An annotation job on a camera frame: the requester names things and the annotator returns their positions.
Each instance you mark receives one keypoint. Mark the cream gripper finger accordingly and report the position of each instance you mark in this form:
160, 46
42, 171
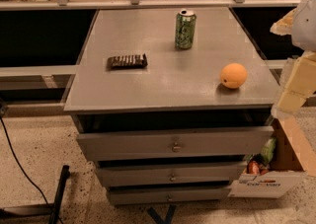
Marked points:
297, 84
283, 26

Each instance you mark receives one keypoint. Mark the green soda can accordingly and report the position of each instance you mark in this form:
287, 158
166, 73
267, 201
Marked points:
185, 29

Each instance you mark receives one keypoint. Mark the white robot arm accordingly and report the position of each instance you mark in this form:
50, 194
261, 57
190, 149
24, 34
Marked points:
304, 26

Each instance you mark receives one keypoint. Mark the orange fruit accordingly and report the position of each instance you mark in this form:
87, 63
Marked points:
233, 75

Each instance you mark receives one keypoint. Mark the cardboard box with snacks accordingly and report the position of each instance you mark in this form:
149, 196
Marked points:
294, 159

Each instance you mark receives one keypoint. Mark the green snack bag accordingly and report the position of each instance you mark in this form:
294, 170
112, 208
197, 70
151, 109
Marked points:
268, 149

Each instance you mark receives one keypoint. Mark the top grey drawer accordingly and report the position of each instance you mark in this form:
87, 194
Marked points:
174, 143

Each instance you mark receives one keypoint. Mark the grey drawer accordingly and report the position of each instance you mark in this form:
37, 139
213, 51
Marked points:
166, 194
174, 143
170, 174

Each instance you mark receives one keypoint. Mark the middle grey drawer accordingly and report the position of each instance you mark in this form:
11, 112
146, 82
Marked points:
170, 174

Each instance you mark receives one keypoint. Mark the grey drawer cabinet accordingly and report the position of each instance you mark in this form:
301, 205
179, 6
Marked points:
178, 89

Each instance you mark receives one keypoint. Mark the dark chocolate bar wrapper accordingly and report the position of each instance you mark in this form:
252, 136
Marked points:
131, 61

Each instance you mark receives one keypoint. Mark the bottom grey drawer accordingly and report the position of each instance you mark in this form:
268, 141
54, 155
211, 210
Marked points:
166, 194

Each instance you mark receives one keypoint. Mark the black metal stand leg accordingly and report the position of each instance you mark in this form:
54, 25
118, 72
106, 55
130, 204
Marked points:
59, 195

